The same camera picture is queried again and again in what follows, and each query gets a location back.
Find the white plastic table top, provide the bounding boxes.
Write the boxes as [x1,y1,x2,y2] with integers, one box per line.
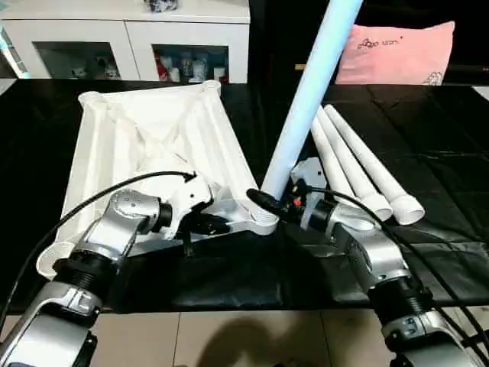
[34,80,281,281]

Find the white plastic table leg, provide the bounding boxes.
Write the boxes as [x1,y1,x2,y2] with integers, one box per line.
[324,105,426,226]
[306,121,361,209]
[314,109,393,222]
[259,0,365,202]

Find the black work mat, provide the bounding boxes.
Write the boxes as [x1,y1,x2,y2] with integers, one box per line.
[0,76,489,315]

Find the red bottle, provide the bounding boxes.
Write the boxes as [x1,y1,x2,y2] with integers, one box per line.
[154,54,168,81]

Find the black cabinet with gold label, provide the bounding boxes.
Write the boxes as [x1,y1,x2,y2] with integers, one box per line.
[248,0,489,87]

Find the pink pillow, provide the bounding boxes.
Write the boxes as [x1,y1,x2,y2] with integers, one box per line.
[335,21,457,86]

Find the white glass-door cabinet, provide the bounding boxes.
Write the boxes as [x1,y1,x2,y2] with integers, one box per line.
[0,0,251,84]

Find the dark patterned ornament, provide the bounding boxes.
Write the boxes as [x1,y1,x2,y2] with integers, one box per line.
[147,0,181,13]

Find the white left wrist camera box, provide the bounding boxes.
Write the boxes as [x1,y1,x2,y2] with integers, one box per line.
[159,174,217,235]

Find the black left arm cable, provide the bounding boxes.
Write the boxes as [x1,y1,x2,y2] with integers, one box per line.
[0,170,199,316]

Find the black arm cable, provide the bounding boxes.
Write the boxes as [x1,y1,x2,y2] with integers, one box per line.
[293,183,489,362]
[0,170,199,316]

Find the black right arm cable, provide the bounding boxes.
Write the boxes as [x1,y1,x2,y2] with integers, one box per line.
[293,183,489,362]

